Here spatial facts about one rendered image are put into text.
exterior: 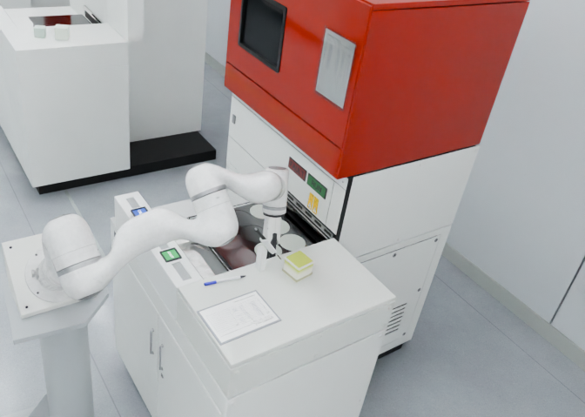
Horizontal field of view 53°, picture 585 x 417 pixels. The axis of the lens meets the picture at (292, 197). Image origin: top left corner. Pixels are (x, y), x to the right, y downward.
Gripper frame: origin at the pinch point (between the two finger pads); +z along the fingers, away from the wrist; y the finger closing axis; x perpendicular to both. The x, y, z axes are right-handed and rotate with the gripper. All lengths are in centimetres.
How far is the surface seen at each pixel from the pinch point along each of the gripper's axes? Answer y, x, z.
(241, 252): -4.8, -9.9, 1.1
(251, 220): -23.4, -4.7, -5.6
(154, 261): 5.2, -40.0, 1.0
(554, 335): -66, 172, 68
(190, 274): 14.9, -28.4, 1.7
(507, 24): -3, 79, -86
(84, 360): -2, -63, 41
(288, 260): 18.3, 2.8, -4.7
